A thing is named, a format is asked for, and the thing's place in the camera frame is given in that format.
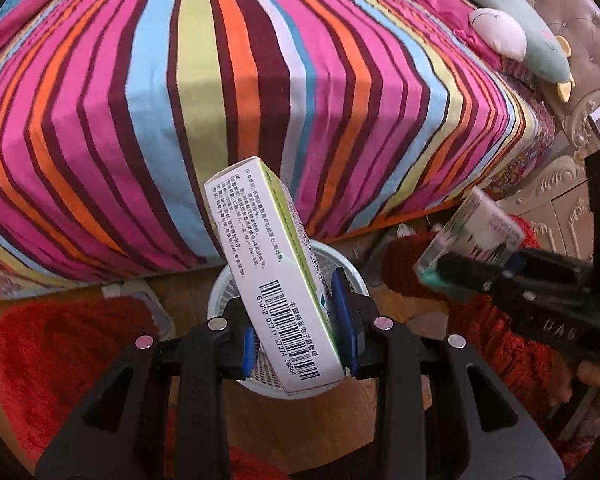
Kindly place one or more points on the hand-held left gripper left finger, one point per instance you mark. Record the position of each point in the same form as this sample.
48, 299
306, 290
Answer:
247, 355

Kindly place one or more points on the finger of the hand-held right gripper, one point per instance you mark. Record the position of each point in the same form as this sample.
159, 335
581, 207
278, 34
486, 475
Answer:
480, 282

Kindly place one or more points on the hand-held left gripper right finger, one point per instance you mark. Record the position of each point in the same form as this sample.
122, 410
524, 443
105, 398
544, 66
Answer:
341, 310

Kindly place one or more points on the white mesh basket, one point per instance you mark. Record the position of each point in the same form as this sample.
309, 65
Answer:
265, 375

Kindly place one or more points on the teal white box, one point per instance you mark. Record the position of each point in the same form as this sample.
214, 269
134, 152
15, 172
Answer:
480, 230

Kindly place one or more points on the green white medicine box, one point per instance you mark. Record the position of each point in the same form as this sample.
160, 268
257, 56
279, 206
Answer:
260, 260

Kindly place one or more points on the translucent plastic container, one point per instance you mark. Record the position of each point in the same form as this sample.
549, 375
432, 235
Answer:
145, 305

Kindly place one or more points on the cream carved nightstand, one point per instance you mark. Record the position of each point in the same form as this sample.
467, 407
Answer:
555, 175

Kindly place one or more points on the floral bed skirt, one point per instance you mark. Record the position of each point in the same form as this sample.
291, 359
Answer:
520, 155

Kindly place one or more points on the red rug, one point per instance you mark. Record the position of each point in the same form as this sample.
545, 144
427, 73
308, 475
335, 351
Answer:
45, 360

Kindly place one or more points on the long green plush toy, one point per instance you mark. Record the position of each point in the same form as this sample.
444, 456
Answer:
540, 45

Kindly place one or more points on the white round plush cushion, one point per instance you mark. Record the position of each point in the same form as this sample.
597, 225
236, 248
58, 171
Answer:
497, 32

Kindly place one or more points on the striped bed sheet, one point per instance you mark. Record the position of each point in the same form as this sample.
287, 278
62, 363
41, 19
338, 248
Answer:
180, 110

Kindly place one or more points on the tufted headboard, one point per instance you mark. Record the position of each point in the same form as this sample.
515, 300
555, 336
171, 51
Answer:
570, 10

